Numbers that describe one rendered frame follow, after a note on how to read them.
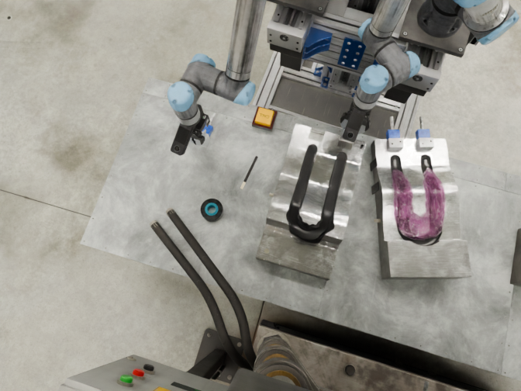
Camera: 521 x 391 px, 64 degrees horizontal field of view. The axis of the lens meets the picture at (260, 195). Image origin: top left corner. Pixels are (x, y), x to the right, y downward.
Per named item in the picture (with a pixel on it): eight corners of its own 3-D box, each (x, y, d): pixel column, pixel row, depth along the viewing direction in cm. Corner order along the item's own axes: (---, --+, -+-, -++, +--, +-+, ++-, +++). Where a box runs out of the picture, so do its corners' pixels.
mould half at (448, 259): (370, 144, 157) (377, 133, 147) (439, 143, 157) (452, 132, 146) (381, 279, 144) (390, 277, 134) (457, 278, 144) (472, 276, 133)
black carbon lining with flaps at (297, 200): (307, 144, 150) (309, 133, 141) (350, 156, 149) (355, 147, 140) (280, 236, 142) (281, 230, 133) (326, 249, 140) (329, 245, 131)
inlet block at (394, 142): (382, 120, 157) (386, 113, 151) (395, 119, 157) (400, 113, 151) (385, 153, 153) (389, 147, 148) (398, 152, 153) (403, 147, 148)
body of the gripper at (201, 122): (211, 122, 147) (206, 107, 136) (200, 143, 145) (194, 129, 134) (192, 114, 148) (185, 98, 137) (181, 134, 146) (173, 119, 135)
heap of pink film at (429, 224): (386, 168, 148) (393, 161, 141) (436, 168, 148) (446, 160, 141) (393, 241, 142) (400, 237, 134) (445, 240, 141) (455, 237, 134)
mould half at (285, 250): (294, 133, 159) (296, 117, 146) (360, 150, 157) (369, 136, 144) (256, 258, 147) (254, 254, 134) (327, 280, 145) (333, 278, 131)
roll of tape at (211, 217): (214, 226, 150) (213, 224, 147) (197, 213, 152) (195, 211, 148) (228, 209, 152) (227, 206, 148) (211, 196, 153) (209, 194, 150)
